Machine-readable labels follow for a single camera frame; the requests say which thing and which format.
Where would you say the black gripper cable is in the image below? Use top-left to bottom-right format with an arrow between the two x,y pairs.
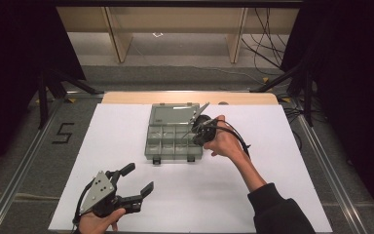
216,118 -> 252,159
71,178 -> 96,232

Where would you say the aluminium floor rail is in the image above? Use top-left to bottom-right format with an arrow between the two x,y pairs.
295,113 -> 369,234
0,91 -> 105,234

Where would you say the beige wooden shelf unit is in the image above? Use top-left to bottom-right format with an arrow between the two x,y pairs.
54,6 -> 300,64

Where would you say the black curtain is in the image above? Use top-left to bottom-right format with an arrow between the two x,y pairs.
0,0 -> 87,188
280,0 -> 374,227

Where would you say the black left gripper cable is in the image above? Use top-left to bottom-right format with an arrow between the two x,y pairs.
71,178 -> 96,232

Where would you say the black metal stand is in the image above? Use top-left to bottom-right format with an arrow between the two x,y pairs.
36,66 -> 105,131
248,59 -> 316,128

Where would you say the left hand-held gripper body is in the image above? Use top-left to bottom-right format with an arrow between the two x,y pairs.
79,170 -> 143,218

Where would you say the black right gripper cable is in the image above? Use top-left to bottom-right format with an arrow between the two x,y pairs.
216,118 -> 252,159

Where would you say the person's left hand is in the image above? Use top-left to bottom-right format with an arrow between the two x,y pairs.
77,208 -> 127,234

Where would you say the clear plastic compartment box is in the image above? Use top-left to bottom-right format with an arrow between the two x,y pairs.
144,102 -> 206,166

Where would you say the black overhead frame bar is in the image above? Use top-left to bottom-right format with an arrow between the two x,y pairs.
52,0 -> 306,9

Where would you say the white table sheet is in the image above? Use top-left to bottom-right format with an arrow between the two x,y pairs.
48,102 -> 334,234

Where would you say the thin white floor cable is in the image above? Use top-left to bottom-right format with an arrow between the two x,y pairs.
128,40 -> 265,85

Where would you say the light wooden table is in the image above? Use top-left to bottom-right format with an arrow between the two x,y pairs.
101,91 -> 280,106

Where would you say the person's right hand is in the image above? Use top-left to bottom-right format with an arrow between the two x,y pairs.
204,114 -> 251,163

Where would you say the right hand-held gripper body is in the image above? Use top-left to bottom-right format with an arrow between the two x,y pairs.
189,101 -> 219,147

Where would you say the bundle of black floor cables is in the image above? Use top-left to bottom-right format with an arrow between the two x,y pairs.
240,7 -> 290,77

